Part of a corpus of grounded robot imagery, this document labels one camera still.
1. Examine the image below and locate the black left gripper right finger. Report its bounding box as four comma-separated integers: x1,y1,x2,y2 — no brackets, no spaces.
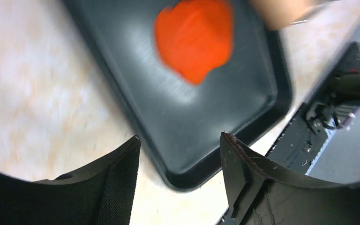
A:
219,133,360,225

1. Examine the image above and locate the orange-red dough piece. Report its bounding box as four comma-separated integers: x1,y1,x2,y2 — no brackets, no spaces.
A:
154,0,235,85

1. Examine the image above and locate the black baking tray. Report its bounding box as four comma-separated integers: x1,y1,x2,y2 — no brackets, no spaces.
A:
63,0,293,192

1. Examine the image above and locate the wooden dough roller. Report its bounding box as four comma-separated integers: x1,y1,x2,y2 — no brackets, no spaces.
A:
249,0,332,30

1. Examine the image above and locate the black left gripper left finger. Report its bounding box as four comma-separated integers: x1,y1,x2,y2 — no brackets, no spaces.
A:
0,136,141,225

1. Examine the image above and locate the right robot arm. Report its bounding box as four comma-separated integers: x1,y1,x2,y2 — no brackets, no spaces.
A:
219,42,360,225

